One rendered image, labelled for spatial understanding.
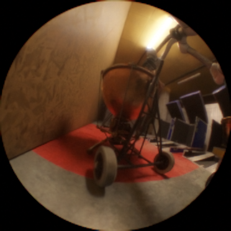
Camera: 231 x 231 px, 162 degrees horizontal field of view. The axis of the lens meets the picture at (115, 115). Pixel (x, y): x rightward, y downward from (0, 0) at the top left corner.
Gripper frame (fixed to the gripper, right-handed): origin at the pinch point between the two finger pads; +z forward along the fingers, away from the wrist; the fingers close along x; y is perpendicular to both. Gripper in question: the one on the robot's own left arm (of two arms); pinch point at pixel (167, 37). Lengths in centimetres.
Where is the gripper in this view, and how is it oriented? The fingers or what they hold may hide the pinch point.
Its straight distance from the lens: 102.4
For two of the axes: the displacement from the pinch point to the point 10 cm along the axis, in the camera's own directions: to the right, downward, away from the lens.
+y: 3.9, -8.8, -2.7
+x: -8.9, -2.9, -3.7
